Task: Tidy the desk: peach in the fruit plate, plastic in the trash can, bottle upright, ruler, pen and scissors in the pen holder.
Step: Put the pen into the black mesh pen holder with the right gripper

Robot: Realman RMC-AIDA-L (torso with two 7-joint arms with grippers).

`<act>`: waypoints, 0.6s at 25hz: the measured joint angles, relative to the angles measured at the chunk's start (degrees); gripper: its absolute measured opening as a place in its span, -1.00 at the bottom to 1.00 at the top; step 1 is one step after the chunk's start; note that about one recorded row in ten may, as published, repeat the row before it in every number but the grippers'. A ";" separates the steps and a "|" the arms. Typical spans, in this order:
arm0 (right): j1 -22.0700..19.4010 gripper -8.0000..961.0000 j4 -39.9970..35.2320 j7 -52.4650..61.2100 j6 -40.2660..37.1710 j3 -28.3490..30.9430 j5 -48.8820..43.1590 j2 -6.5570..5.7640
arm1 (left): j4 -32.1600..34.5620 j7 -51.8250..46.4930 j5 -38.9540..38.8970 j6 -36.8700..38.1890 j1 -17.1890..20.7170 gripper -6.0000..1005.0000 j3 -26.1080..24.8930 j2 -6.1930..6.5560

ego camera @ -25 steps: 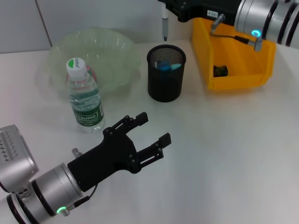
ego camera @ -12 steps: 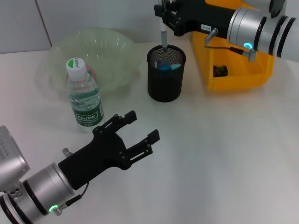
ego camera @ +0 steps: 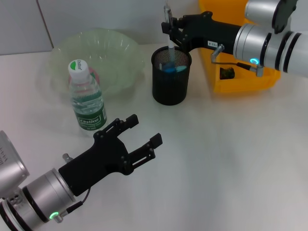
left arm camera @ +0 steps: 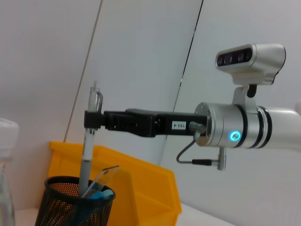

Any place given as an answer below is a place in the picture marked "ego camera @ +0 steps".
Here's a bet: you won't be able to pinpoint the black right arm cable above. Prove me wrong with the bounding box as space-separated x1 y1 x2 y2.
211 60 264 77

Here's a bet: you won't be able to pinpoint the grey pen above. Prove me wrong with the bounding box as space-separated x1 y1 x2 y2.
163 1 176 69

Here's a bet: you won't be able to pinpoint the green translucent plastic bowl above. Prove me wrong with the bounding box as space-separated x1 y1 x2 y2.
49 28 146 99

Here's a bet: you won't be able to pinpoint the black mesh pen holder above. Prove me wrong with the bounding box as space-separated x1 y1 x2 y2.
151 46 193 106

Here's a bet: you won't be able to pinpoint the yellow plastic bin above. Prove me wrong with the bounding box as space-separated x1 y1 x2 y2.
198 0 282 93

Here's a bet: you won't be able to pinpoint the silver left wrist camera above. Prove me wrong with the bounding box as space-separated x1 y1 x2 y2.
0 130 30 199

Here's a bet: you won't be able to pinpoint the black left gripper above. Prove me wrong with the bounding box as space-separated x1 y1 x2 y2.
58 115 163 197

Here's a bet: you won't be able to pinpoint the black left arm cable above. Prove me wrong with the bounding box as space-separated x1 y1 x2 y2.
57 187 91 216

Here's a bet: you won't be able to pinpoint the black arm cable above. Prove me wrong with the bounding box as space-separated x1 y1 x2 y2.
57 187 91 216
211 60 264 77

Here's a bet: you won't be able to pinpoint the clear water bottle green label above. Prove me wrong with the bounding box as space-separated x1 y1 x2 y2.
68 59 108 132

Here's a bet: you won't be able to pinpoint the silver right gripper connector post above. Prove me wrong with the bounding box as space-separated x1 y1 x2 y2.
211 44 226 63

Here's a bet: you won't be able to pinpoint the pink toy peach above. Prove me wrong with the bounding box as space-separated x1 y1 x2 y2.
88 67 101 82

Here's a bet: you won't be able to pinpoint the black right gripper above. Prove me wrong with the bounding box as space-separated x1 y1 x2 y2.
161 11 243 55

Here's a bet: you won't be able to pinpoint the blue scissors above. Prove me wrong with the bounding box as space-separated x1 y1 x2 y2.
163 64 188 74

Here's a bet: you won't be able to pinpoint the green plastic wrapper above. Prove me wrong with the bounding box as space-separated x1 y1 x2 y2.
219 66 236 79

